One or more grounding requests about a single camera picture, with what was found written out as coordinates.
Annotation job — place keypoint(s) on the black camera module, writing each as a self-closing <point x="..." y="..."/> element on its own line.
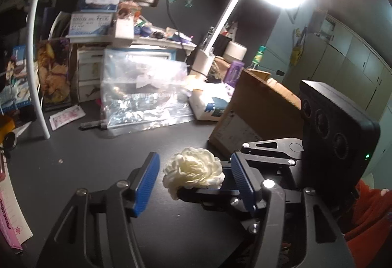
<point x="339" y="139"/>

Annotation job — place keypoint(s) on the brown cardboard box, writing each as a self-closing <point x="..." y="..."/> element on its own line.
<point x="260" y="109"/>

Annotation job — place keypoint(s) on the white drawer unit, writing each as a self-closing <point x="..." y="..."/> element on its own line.
<point x="89" y="62"/>

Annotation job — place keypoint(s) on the green glass bottle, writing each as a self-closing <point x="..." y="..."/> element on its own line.
<point x="258" y="57"/>

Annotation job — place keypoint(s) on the clear plastic bag stack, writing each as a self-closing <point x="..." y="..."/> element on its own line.
<point x="142" y="90"/>

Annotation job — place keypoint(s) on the black pen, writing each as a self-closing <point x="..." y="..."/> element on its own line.
<point x="100" y="124"/>

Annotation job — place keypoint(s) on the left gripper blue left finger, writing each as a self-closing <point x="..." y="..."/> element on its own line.
<point x="144" y="182"/>

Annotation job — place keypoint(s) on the purple card pack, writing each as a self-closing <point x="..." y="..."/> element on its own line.
<point x="233" y="73"/>

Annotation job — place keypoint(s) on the anime art standee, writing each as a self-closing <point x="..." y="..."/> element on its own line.
<point x="53" y="71"/>

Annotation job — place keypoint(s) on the white wire rack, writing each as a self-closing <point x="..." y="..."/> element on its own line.
<point x="30" y="69"/>

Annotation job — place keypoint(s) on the small white sachet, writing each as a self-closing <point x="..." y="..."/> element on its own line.
<point x="66" y="116"/>

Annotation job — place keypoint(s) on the white tissue box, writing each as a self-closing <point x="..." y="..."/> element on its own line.
<point x="209" y="101"/>

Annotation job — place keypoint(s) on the cream fabric flower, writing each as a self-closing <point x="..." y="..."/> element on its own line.
<point x="192" y="168"/>

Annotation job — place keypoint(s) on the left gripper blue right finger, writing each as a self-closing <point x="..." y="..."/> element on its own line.
<point x="242" y="182"/>

